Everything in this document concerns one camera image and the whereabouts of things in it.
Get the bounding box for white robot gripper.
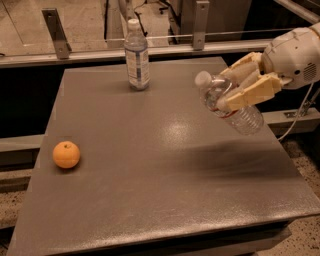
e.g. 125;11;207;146
216;23;320;112

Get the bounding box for clear red-labelled water bottle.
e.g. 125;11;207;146
194;71;264;135

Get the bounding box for upright blue-labelled water bottle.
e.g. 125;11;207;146
124;19;150;90

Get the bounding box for grey table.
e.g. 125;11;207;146
7;58;319;256

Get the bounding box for orange fruit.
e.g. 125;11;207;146
52;141;80;169

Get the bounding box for right metal rail bracket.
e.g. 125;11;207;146
193;0;210;51

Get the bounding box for metal rail bracket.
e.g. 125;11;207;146
42;8;72;60
193;0;210;51

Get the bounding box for left metal rail bracket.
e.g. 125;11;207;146
42;8;72;60

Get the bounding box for horizontal metal rail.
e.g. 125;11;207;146
0;39;271;68

